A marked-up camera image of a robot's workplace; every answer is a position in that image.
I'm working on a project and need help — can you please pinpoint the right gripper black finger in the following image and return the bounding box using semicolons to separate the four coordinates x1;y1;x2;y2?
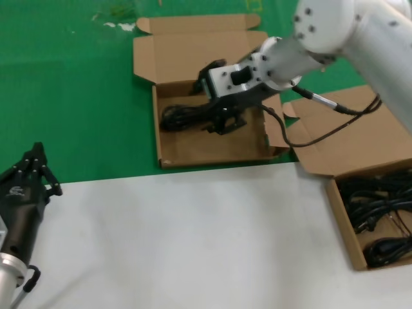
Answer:
201;104;248;136
192;59;227;97

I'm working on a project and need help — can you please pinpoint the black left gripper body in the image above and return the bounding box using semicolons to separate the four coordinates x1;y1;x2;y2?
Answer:
0;174;50;262

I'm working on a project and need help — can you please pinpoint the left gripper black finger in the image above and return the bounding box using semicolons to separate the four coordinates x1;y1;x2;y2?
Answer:
0;143;40;182
37;143;64;198

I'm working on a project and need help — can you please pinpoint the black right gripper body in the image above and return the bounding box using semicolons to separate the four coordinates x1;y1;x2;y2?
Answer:
207;82;278;113

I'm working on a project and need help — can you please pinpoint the open brown cardboard box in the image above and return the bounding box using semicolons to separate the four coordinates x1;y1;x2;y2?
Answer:
132;14;290;170
281;84;412;272

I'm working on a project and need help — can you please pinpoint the green table cloth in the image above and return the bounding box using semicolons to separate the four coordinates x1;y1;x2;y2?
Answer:
0;0;412;187

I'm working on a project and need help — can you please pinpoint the white tape scrap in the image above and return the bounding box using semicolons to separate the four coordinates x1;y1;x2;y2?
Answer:
103;21;136;32

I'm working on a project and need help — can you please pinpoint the silver right wrist mount block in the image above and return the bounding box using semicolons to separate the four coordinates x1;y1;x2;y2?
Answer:
207;53;267;99

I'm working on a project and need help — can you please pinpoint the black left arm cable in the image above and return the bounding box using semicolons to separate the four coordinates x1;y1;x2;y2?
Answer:
11;263;42;309

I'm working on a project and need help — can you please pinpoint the cable with silver connector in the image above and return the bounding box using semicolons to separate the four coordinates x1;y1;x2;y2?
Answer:
291;84;382;115

